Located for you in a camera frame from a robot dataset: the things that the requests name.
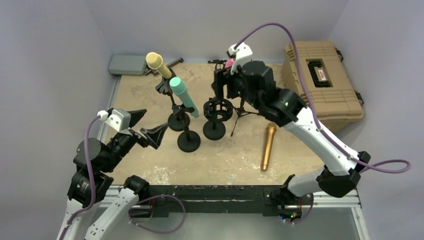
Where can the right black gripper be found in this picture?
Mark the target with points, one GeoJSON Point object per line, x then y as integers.
{"type": "Point", "coordinates": [224, 78]}

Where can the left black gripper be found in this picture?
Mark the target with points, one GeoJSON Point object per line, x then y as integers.
{"type": "Point", "coordinates": [154, 134]}

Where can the shock mount round-base stand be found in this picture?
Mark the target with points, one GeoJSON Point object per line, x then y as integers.
{"type": "Point", "coordinates": [216, 111]}

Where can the teal microphone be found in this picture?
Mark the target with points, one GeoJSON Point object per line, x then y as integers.
{"type": "Point", "coordinates": [180, 89]}

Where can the clip round-base stand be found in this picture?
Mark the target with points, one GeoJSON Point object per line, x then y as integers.
{"type": "Point", "coordinates": [188, 141]}
{"type": "Point", "coordinates": [178, 120]}

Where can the yellow microphone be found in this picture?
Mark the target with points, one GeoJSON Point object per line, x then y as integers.
{"type": "Point", "coordinates": [155, 61]}

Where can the gold microphone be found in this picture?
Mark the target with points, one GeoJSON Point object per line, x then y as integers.
{"type": "Point", "coordinates": [268, 144]}

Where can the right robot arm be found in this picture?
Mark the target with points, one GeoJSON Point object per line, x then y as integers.
{"type": "Point", "coordinates": [254, 84]}

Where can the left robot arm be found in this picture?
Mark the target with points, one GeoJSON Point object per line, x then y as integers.
{"type": "Point", "coordinates": [94, 160]}

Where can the pink microphone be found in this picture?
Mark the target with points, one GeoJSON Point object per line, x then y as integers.
{"type": "Point", "coordinates": [229, 63]}

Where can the grey pouch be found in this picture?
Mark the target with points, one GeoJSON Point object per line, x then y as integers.
{"type": "Point", "coordinates": [127, 64]}

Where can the tan hard case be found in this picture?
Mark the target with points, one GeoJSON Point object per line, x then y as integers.
{"type": "Point", "coordinates": [320, 70]}

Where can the black tripod shock-mount stand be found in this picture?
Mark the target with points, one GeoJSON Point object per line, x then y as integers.
{"type": "Point", "coordinates": [240, 111]}

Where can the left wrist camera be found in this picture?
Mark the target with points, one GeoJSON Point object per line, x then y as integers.
{"type": "Point", "coordinates": [116, 118]}

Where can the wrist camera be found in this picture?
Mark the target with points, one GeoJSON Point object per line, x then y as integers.
{"type": "Point", "coordinates": [116, 118]}
{"type": "Point", "coordinates": [241, 55]}

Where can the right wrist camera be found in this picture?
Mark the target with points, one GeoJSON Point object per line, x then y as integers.
{"type": "Point", "coordinates": [241, 55]}

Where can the black mounting base rail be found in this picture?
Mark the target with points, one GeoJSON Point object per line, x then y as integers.
{"type": "Point", "coordinates": [267, 200]}

